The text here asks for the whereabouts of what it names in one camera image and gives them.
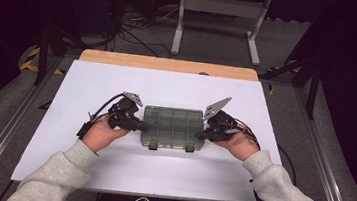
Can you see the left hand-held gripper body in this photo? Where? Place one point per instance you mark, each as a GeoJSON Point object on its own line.
{"type": "Point", "coordinates": [123, 111]}

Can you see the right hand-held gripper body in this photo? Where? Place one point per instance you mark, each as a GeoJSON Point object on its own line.
{"type": "Point", "coordinates": [220, 125]}

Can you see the clear grey compartment box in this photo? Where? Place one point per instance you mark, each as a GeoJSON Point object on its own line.
{"type": "Point", "coordinates": [173, 126]}

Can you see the person's right hand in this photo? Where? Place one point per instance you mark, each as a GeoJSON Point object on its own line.
{"type": "Point", "coordinates": [238, 147]}

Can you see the person's left hand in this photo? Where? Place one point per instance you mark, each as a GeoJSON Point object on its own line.
{"type": "Point", "coordinates": [102, 136]}

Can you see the wooden table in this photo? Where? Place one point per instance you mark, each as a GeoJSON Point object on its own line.
{"type": "Point", "coordinates": [157, 63]}

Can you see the yellow black floor tape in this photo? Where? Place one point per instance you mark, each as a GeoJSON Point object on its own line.
{"type": "Point", "coordinates": [31, 61]}
{"type": "Point", "coordinates": [271, 89]}

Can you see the black metal stand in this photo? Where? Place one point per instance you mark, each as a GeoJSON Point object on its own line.
{"type": "Point", "coordinates": [42, 56]}
{"type": "Point", "coordinates": [312, 87]}

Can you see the white metal stand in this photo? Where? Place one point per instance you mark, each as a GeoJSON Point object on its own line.
{"type": "Point", "coordinates": [223, 6]}

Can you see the aluminium rail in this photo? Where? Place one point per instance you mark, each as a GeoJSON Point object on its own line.
{"type": "Point", "coordinates": [6, 129]}
{"type": "Point", "coordinates": [324, 162]}

